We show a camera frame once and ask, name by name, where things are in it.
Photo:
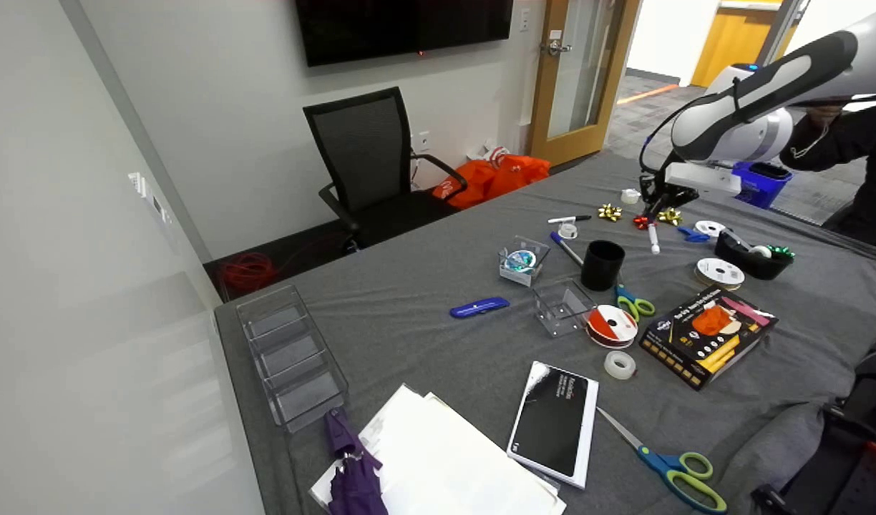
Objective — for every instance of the gold ribbon spool white label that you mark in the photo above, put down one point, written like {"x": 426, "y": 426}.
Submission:
{"x": 721, "y": 272}

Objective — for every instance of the clear box with teal ribbon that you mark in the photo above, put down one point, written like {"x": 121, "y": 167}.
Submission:
{"x": 522, "y": 264}

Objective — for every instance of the blue ribbon piece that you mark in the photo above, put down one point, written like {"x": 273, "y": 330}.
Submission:
{"x": 690, "y": 234}

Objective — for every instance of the blue utility knife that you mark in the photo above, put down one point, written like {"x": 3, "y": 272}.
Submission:
{"x": 480, "y": 307}

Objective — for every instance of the blue marker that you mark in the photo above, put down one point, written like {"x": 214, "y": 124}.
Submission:
{"x": 565, "y": 250}

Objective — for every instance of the orange bag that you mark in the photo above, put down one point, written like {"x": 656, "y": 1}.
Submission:
{"x": 490, "y": 179}

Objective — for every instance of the black white marker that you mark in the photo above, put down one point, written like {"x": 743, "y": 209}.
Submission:
{"x": 567, "y": 219}

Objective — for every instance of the small white tape roll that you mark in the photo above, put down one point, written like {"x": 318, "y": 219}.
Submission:
{"x": 567, "y": 232}

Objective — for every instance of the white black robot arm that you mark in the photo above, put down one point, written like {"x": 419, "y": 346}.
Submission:
{"x": 772, "y": 96}

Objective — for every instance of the black wall television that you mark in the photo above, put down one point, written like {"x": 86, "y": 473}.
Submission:
{"x": 406, "y": 26}

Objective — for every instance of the clear plastic organizer tray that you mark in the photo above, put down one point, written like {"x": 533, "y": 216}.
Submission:
{"x": 290, "y": 359}

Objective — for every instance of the black red chair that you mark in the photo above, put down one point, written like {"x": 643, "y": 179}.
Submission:
{"x": 839, "y": 448}

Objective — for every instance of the blue bin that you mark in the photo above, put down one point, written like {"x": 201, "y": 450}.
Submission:
{"x": 763, "y": 184}

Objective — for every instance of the white paper stack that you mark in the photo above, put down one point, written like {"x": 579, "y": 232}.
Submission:
{"x": 449, "y": 458}

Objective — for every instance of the yellow gift bow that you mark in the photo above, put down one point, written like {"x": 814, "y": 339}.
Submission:
{"x": 672, "y": 219}
{"x": 607, "y": 213}

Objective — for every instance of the large green blue scissors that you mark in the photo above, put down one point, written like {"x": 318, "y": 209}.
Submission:
{"x": 683, "y": 470}

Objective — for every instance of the black tape dispenser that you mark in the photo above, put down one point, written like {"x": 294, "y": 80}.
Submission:
{"x": 743, "y": 254}

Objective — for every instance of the black yellow product box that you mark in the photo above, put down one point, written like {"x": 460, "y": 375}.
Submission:
{"x": 708, "y": 336}

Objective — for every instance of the red gift bow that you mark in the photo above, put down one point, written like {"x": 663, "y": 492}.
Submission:
{"x": 640, "y": 220}

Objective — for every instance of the clear tape roll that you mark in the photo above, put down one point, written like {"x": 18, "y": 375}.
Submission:
{"x": 612, "y": 363}

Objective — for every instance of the white wall switch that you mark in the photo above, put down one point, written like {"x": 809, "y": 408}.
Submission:
{"x": 145, "y": 189}

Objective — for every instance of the white blue ribbon spool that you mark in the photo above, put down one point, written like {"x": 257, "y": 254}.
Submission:
{"x": 711, "y": 227}

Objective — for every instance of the wooden glass door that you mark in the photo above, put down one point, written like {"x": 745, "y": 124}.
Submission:
{"x": 582, "y": 73}

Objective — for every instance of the person in black clothes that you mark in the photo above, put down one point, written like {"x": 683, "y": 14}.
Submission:
{"x": 872, "y": 160}

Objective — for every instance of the red white ribbon spool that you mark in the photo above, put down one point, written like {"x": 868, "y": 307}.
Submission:
{"x": 612, "y": 327}

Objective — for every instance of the small white cup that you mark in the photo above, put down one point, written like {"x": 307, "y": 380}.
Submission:
{"x": 630, "y": 194}

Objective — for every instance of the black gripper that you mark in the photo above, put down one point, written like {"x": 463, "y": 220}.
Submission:
{"x": 672, "y": 194}

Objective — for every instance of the black cup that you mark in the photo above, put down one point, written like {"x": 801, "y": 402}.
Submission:
{"x": 603, "y": 264}

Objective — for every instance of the small clear plastic box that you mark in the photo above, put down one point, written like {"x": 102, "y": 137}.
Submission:
{"x": 560, "y": 310}

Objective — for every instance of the purple gloves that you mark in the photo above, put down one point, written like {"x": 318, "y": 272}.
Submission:
{"x": 353, "y": 473}

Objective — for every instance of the purple white marker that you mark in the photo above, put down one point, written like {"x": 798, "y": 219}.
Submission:
{"x": 653, "y": 237}

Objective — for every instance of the black mesh office chair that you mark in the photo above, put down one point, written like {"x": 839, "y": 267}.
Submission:
{"x": 370, "y": 151}

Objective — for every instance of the small green blue scissors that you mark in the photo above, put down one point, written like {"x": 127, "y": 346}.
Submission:
{"x": 636, "y": 307}

